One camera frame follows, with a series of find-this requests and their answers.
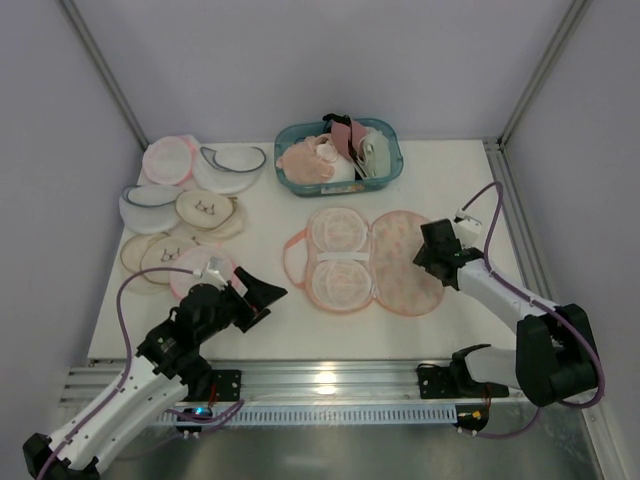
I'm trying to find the tulip print mesh laundry bag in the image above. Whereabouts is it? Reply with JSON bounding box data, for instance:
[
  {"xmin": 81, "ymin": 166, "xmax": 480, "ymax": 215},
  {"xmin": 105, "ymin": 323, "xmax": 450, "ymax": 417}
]
[{"xmin": 282, "ymin": 207, "xmax": 444, "ymax": 317}]

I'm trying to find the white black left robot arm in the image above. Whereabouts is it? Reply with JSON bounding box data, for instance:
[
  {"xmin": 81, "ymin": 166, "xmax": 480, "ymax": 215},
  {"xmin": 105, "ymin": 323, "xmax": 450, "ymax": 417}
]
[{"xmin": 22, "ymin": 267, "xmax": 287, "ymax": 479}]

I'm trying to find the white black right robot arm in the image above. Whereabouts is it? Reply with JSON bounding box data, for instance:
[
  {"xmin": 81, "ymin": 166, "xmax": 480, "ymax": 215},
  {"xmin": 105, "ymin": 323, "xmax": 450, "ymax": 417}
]
[{"xmin": 413, "ymin": 219, "xmax": 603, "ymax": 407}]

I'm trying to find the pink trim white laundry bag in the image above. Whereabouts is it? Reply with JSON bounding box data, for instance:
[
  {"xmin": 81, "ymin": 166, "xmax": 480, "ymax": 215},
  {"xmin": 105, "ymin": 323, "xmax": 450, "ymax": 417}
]
[{"xmin": 169, "ymin": 245, "xmax": 239, "ymax": 300}]

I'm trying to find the beige bra-logo laundry bag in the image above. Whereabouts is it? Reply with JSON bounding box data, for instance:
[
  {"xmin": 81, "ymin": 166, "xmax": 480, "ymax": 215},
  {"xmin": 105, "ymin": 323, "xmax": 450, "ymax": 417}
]
[{"xmin": 175, "ymin": 189, "xmax": 246, "ymax": 244}]

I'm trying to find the blue trim white laundry bag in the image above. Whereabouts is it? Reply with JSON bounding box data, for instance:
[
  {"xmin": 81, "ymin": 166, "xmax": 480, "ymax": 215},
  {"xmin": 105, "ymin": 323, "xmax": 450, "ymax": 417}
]
[{"xmin": 192, "ymin": 144, "xmax": 267, "ymax": 195}]

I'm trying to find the blue trim folded laundry bag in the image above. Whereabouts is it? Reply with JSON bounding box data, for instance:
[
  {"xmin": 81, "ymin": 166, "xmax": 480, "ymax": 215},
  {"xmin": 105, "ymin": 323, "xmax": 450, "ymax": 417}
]
[{"xmin": 118, "ymin": 184, "xmax": 184, "ymax": 235}]

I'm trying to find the white bra in basket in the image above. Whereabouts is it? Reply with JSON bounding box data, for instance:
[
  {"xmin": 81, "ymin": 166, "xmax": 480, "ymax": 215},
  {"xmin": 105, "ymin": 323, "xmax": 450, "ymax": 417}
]
[{"xmin": 315, "ymin": 135, "xmax": 355, "ymax": 183}]

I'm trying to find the pink bra in basket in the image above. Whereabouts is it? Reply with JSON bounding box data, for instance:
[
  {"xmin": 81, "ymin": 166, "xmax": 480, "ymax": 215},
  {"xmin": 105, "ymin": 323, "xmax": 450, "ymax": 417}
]
[{"xmin": 276, "ymin": 135, "xmax": 337, "ymax": 185}]

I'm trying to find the pink white round laundry bag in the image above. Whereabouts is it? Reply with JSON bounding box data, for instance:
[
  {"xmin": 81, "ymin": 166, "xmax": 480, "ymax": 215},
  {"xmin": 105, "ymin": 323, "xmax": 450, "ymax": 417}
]
[{"xmin": 142, "ymin": 135, "xmax": 195, "ymax": 186}]

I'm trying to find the pale green garment in basket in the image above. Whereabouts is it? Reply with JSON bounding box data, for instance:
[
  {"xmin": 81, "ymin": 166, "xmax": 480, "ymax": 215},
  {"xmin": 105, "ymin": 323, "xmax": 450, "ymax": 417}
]
[{"xmin": 358, "ymin": 127, "xmax": 391, "ymax": 178}]

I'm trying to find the teal plastic basket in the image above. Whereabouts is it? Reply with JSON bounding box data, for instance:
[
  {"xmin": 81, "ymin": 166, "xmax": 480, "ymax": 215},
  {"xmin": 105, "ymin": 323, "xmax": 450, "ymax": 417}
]
[{"xmin": 274, "ymin": 114, "xmax": 404, "ymax": 197}]

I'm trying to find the dark pink garment in basket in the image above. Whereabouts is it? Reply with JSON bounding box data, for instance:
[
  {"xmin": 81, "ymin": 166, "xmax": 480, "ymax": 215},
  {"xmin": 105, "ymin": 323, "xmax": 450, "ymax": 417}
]
[{"xmin": 322, "ymin": 113, "xmax": 368, "ymax": 159}]

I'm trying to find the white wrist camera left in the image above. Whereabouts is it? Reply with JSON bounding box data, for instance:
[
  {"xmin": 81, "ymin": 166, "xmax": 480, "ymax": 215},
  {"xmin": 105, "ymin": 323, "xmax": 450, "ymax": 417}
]
[{"xmin": 192, "ymin": 257, "xmax": 227, "ymax": 289}]

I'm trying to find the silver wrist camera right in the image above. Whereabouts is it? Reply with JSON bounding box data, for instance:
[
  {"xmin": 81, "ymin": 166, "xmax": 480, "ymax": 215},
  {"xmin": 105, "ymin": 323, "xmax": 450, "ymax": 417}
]
[{"xmin": 453, "ymin": 209, "xmax": 483, "ymax": 248}]

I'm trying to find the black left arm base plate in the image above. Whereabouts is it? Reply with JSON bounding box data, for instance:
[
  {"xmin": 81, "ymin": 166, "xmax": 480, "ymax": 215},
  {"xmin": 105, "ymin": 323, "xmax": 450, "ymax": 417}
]
[{"xmin": 187, "ymin": 369, "xmax": 242, "ymax": 404}]

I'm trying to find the slotted cable duct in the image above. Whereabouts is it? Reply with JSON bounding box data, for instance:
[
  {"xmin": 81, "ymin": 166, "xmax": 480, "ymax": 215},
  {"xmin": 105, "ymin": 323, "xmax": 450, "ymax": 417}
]
[{"xmin": 154, "ymin": 403, "xmax": 459, "ymax": 429}]

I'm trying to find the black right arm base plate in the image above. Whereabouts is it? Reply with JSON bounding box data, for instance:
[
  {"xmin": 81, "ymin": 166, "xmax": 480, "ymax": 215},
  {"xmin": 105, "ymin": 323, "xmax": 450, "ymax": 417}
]
[{"xmin": 416, "ymin": 363, "xmax": 510, "ymax": 399}]

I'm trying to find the aluminium table rail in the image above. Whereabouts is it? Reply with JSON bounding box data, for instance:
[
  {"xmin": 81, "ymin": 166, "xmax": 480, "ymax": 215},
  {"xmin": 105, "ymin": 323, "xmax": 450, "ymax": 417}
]
[{"xmin": 59, "ymin": 357, "xmax": 606, "ymax": 407}]

